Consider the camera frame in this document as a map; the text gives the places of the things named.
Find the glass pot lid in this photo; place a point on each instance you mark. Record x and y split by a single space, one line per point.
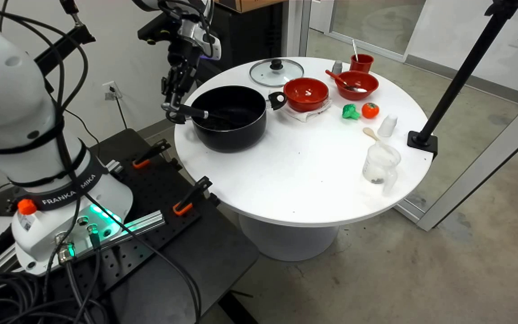
278 72

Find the small white plastic bottle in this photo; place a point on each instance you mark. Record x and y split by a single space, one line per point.
388 126

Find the black tripod pole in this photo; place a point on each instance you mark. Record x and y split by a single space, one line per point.
463 72

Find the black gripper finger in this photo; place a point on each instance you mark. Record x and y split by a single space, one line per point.
170 94
184 87

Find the white wall outlet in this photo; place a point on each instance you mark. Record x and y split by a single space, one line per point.
111 90

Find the red plastic bowl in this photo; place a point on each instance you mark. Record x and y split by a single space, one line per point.
361 83
307 94

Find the clear plastic measuring cup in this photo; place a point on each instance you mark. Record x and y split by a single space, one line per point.
381 162

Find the white straw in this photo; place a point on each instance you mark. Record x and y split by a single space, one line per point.
355 47

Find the aluminium profile rail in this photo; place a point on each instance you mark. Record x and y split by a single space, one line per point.
140 225
114 166

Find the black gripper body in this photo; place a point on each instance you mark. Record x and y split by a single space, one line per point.
183 62

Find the white cloth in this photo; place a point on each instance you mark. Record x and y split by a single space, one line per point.
319 116

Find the red plastic spoon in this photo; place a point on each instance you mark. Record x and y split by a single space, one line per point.
339 80

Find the small wooden spoon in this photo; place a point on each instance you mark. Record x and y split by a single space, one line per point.
372 134

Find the red cup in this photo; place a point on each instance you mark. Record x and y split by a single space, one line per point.
363 63

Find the black cabinet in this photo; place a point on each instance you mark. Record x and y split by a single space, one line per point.
242 36

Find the green toy vegetable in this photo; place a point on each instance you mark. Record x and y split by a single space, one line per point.
352 112

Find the aluminium partition frame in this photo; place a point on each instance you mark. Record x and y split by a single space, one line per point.
487 162

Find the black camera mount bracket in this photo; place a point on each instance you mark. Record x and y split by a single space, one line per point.
62 51

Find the white table pedestal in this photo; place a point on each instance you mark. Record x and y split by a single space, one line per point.
289 240

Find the orange round button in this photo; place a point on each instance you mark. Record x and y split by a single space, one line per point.
28 206

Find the black cooking pot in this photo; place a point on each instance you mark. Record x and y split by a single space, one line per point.
235 135

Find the black clamp orange tip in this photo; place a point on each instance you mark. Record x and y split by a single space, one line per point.
150 155
192 197

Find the orange toy tomato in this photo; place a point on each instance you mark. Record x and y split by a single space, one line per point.
372 110

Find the black perforated breadboard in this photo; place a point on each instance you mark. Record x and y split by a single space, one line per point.
152 186

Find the small grey shaker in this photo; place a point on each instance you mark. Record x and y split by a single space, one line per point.
337 67

